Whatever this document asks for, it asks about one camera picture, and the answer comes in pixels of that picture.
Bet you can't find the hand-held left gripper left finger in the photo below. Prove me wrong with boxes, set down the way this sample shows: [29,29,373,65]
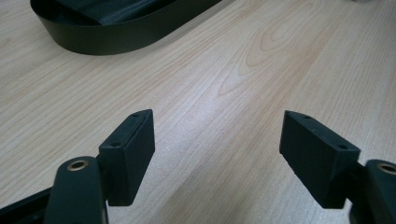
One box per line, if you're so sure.
[98,108,156,207]

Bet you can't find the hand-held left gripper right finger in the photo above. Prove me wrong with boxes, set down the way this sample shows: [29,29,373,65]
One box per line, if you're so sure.
[278,109,361,209]

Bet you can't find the black oval tray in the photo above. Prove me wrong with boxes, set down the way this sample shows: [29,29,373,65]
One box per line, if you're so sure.
[29,0,223,56]

